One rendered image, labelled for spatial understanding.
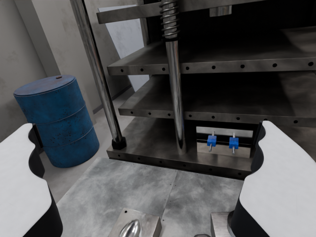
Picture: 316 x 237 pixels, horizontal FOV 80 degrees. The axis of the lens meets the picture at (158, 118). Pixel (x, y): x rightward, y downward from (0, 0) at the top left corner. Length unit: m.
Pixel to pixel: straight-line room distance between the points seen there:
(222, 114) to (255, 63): 0.27
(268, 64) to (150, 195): 0.73
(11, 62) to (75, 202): 2.20
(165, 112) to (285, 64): 0.57
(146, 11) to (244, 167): 0.86
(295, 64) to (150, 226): 0.80
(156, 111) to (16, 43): 2.25
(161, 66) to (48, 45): 2.10
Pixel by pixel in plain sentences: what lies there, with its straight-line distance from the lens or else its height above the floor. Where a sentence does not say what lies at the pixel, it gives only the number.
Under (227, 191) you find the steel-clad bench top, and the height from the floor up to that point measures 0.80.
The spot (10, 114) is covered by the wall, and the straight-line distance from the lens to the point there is 2.90.
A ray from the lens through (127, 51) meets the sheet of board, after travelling 3.70.
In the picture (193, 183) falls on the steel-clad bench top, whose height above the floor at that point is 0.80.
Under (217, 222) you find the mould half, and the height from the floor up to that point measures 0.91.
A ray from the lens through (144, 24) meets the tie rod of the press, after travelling 1.60.
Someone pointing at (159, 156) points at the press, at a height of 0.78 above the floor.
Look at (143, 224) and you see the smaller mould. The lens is 0.77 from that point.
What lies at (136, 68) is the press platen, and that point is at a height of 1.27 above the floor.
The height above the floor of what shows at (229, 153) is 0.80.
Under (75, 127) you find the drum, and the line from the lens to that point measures 2.35.
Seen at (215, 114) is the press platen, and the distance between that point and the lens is 0.98.
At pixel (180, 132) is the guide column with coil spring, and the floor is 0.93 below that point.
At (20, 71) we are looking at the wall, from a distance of 2.95.
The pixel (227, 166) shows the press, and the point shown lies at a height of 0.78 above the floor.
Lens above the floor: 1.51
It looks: 30 degrees down
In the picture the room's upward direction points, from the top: 9 degrees counter-clockwise
